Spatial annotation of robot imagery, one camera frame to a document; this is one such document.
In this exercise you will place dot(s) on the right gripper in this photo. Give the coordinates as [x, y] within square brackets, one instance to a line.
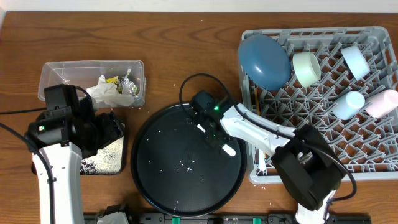
[219, 143]

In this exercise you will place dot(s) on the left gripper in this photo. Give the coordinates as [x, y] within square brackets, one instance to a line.
[114, 128]

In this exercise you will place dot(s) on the white tissue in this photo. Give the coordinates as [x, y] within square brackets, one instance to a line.
[107, 93]

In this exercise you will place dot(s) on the wooden chopstick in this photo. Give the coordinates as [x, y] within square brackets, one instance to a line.
[258, 108]

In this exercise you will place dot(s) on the yellow snack wrapper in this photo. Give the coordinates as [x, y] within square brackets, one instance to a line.
[117, 81]

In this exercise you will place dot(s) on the light blue plastic knife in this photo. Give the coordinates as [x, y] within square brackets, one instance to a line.
[261, 160]

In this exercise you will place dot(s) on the silver foil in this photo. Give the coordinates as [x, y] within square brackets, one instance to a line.
[128, 87]

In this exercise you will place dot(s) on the dark blue plate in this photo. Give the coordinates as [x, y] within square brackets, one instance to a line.
[264, 61]

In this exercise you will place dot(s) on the teal bowl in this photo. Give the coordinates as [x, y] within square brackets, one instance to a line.
[306, 68]

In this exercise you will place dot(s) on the white cup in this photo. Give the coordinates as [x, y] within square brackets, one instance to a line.
[348, 105]

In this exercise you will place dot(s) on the light blue small plate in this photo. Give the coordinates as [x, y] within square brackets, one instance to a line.
[356, 62]

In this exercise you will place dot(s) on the pink cup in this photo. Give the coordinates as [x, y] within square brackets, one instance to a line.
[382, 103]

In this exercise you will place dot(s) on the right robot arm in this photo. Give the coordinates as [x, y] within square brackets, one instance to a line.
[305, 163]

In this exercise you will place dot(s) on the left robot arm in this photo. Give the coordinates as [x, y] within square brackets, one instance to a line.
[58, 168]

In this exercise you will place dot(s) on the grey dishwasher rack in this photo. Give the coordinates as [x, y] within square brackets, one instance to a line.
[367, 146]

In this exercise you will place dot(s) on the black rectangular tray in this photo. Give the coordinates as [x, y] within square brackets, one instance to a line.
[105, 158]

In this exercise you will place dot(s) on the black round tray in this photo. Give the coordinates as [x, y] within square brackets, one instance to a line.
[177, 172]

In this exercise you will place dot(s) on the clear plastic bin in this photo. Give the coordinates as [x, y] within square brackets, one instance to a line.
[85, 74]

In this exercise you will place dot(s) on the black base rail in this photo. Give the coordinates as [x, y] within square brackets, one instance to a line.
[160, 218]

